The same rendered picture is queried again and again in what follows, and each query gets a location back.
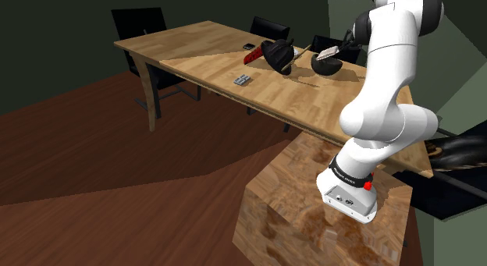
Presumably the black chair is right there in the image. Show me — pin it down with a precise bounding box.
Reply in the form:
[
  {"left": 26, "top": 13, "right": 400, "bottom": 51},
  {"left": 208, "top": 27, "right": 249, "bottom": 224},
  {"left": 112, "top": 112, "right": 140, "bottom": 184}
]
[
  {"left": 110, "top": 7, "right": 203, "bottom": 112},
  {"left": 249, "top": 16, "right": 291, "bottom": 41},
  {"left": 308, "top": 34, "right": 363, "bottom": 65},
  {"left": 391, "top": 119, "right": 487, "bottom": 222}
]

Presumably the black bowl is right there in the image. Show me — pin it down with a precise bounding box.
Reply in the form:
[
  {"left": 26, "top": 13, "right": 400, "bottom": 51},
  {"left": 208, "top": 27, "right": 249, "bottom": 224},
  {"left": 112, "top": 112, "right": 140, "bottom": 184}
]
[
  {"left": 260, "top": 38, "right": 296, "bottom": 76},
  {"left": 310, "top": 51, "right": 343, "bottom": 77}
]

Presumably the wooden spoon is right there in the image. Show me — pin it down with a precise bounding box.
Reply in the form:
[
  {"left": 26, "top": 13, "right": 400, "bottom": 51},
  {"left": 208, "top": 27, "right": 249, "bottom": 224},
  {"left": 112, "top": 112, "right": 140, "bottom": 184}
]
[{"left": 280, "top": 44, "right": 312, "bottom": 73}]

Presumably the red flat rectangular thing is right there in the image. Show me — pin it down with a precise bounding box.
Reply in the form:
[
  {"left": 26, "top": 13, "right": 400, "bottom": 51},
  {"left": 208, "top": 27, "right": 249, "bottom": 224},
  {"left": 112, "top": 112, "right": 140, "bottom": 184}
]
[{"left": 243, "top": 45, "right": 265, "bottom": 66}]

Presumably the small grey ridged block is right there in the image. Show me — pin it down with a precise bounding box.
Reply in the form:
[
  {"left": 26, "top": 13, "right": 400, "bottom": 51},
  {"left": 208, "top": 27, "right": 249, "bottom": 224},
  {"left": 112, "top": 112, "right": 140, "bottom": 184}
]
[{"left": 233, "top": 73, "right": 252, "bottom": 87}]

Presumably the wooden table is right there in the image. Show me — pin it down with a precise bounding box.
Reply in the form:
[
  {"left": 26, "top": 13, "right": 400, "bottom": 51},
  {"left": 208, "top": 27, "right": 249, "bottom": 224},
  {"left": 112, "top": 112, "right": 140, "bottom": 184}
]
[{"left": 113, "top": 20, "right": 435, "bottom": 179}]

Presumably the wood patterned robot stand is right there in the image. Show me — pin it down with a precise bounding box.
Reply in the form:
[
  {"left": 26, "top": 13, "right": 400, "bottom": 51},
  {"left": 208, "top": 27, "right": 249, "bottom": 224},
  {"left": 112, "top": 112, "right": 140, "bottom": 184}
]
[{"left": 232, "top": 132, "right": 414, "bottom": 266}]

